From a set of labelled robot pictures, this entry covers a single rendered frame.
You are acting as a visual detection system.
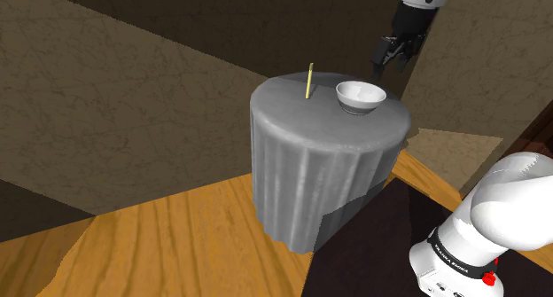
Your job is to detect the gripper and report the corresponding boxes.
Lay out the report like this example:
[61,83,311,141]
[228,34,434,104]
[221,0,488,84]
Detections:
[371,1,440,79]

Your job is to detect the white bowl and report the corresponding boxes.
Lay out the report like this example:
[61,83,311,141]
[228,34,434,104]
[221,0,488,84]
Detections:
[335,80,388,116]

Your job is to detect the yellow pencil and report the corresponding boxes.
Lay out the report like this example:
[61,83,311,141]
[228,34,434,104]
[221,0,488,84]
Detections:
[304,62,315,100]

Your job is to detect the round table with grey cloth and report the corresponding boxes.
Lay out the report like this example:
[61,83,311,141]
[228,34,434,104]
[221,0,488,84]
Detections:
[249,71,411,254]

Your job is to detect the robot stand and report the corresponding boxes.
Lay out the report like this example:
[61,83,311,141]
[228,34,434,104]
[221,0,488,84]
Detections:
[300,176,553,297]

